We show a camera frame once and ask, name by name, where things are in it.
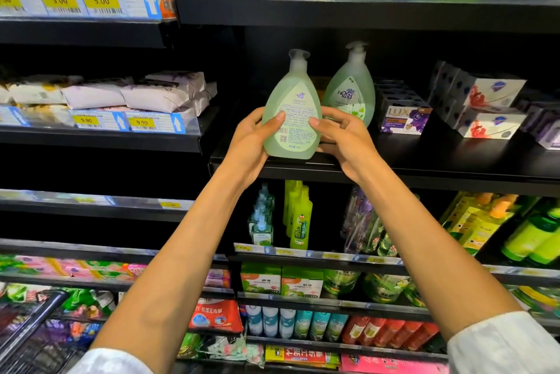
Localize green lidded wipe tub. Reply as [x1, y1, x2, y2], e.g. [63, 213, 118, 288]
[363, 271, 412, 305]
[322, 268, 362, 301]

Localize black store shelf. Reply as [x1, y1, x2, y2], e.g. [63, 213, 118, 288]
[175, 0, 560, 374]
[0, 18, 230, 374]

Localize yellow red packets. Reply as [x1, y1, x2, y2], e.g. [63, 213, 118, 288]
[264, 343, 341, 369]

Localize person's left forearm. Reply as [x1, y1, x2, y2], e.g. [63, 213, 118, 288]
[112, 168, 257, 374]

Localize pale green pump soap bottle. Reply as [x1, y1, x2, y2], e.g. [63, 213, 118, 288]
[322, 41, 377, 126]
[261, 48, 323, 161]

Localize person's right forearm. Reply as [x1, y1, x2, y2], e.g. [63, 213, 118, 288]
[359, 158, 526, 343]

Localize red snack packet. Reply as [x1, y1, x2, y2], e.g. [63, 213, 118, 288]
[188, 298, 245, 334]

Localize row of white red soap boxes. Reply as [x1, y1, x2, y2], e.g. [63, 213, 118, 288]
[429, 60, 529, 141]

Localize row of purple soap boxes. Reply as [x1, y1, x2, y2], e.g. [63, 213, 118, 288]
[374, 79, 434, 136]

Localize green white box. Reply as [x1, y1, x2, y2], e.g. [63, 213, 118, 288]
[240, 263, 283, 295]
[281, 266, 326, 301]

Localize black wire shopping cart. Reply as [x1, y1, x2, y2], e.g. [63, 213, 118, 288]
[0, 289, 99, 374]

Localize long pink packet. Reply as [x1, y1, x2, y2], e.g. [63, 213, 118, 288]
[339, 354, 449, 374]

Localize person's right hand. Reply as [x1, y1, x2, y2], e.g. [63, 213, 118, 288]
[309, 105, 386, 185]

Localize pile of white wipe packets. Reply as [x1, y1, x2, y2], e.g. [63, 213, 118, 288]
[0, 70, 219, 121]

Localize person's left hand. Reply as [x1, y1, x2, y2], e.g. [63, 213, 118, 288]
[219, 107, 286, 189]

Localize row of white pink soap boxes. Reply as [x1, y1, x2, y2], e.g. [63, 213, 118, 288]
[516, 89, 560, 152]

